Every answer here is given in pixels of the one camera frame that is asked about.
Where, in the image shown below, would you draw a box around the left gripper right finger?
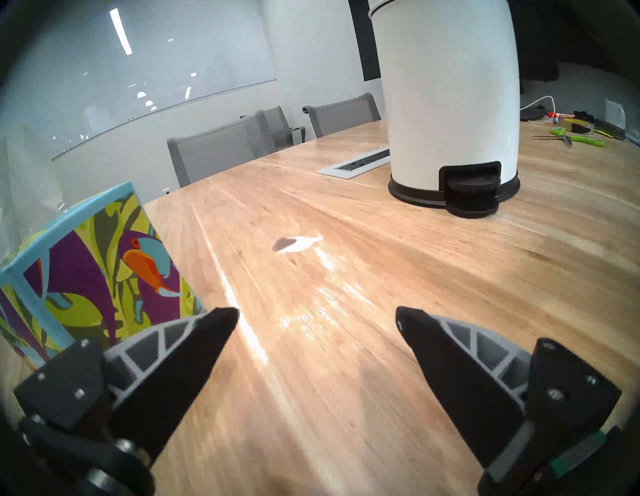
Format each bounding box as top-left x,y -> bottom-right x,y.
395,306 -> 623,483

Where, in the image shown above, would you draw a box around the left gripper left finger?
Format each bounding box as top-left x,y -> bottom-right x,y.
14,307 -> 241,463

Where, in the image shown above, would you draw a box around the colourful patterned tissue box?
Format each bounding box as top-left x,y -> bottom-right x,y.
0,181 -> 206,371

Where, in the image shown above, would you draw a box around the grey mesh office chair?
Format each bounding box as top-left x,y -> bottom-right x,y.
302,92 -> 382,139
166,110 -> 277,188

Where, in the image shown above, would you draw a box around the table power outlet plate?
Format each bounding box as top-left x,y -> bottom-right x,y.
317,146 -> 392,179

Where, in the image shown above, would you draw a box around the grey office chair with armrests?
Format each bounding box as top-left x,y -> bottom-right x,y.
240,105 -> 306,151

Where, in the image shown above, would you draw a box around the white pedal trash can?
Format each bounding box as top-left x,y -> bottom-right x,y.
369,0 -> 522,219

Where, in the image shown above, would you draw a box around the large black TV screen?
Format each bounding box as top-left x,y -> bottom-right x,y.
348,0 -> 640,86

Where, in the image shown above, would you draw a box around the green handled scissors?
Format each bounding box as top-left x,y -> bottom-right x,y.
531,126 -> 606,149

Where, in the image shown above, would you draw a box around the wall glass whiteboard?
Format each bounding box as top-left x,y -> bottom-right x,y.
0,0 -> 277,161

